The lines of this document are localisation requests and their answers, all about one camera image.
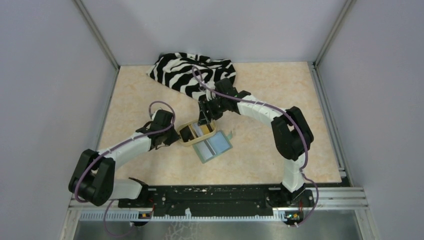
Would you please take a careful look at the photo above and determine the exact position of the green card holder wallet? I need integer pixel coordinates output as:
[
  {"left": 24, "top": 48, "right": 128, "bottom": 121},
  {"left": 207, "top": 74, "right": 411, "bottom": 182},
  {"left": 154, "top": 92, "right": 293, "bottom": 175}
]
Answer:
[{"left": 193, "top": 130, "right": 233, "bottom": 164}]

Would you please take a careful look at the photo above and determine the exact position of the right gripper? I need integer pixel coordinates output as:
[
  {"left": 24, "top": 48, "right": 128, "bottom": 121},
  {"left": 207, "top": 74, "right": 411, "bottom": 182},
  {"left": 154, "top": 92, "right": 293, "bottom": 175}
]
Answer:
[{"left": 197, "top": 96, "right": 228, "bottom": 127}]

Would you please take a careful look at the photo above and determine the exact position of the zebra striped cloth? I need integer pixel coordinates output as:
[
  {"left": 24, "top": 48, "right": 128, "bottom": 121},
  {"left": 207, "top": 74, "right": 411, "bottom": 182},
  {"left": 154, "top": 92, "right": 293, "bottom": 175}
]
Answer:
[{"left": 146, "top": 52, "right": 237, "bottom": 100}]

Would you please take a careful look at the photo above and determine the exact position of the yellow card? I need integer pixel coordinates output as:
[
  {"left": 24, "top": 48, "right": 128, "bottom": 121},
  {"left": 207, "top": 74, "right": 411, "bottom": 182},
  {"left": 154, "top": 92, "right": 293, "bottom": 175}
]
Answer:
[{"left": 199, "top": 124, "right": 214, "bottom": 135}]

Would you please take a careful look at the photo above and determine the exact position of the aluminium front rail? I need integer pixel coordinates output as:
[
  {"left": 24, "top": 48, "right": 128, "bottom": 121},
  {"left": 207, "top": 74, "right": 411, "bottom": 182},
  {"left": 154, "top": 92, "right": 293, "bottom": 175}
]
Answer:
[{"left": 60, "top": 184, "right": 381, "bottom": 240}]

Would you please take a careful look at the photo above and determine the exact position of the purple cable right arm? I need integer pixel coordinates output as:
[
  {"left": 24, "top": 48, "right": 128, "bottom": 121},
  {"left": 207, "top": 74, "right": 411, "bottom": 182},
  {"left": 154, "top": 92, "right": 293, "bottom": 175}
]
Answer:
[{"left": 191, "top": 65, "right": 320, "bottom": 228}]

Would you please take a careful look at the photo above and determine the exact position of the dark VIP card lower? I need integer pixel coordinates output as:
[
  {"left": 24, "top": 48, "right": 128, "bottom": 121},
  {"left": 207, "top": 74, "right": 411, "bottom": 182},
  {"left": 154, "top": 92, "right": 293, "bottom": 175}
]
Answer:
[{"left": 179, "top": 125, "right": 195, "bottom": 142}]

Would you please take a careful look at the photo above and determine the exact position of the white card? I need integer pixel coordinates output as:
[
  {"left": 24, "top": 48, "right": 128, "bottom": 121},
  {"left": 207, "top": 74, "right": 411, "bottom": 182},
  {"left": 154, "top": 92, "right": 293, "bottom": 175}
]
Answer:
[{"left": 196, "top": 140, "right": 215, "bottom": 161}]

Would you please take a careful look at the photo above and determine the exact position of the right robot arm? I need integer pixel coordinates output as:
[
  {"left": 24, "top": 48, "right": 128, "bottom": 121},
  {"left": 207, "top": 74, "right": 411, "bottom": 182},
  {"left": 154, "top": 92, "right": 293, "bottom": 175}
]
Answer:
[{"left": 198, "top": 78, "right": 314, "bottom": 206}]

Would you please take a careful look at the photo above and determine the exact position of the beige oval tray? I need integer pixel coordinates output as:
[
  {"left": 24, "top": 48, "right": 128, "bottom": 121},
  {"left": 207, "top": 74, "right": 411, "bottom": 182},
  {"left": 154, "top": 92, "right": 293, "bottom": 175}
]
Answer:
[{"left": 176, "top": 120, "right": 217, "bottom": 147}]

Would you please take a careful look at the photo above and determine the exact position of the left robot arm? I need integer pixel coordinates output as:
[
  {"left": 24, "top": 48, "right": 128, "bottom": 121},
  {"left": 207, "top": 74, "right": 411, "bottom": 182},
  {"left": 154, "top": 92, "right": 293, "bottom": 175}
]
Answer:
[{"left": 68, "top": 109, "right": 180, "bottom": 207}]

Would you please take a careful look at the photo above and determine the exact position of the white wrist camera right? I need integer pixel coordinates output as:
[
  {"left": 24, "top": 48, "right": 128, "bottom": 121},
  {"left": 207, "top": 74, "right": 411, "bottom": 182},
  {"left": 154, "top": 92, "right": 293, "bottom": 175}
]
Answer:
[{"left": 204, "top": 89, "right": 216, "bottom": 101}]

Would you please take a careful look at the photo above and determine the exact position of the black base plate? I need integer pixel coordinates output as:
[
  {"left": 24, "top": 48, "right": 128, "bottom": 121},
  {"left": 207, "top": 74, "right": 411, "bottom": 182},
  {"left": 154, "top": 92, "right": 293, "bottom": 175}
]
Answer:
[{"left": 118, "top": 183, "right": 315, "bottom": 217}]

